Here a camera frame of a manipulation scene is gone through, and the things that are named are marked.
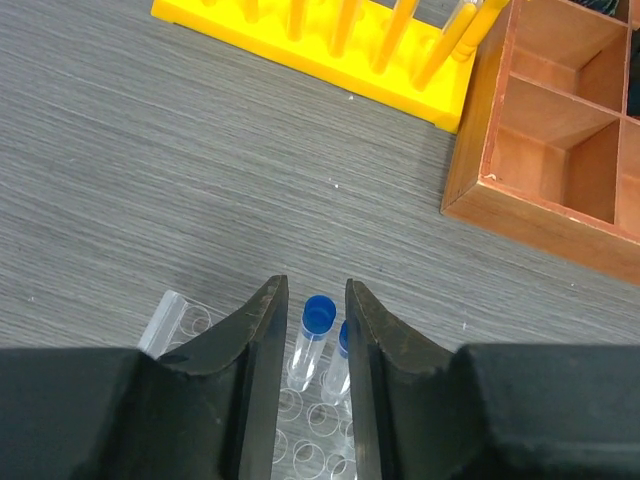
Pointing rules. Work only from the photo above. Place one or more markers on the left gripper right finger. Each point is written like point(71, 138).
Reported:
point(389, 362)

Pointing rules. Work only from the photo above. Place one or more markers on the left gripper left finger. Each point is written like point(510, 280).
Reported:
point(232, 373)

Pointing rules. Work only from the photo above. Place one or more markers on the clear well plate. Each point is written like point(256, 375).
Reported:
point(313, 440)

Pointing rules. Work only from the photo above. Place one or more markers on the clear test tube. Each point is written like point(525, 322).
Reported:
point(460, 19)

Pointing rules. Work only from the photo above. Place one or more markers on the wooden compartment tray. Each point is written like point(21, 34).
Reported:
point(547, 152)

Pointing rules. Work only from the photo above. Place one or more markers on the yellow test tube rack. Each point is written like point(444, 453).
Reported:
point(378, 52)

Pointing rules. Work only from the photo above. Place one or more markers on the blue capped test tube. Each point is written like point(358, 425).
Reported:
point(337, 380)
point(317, 320)

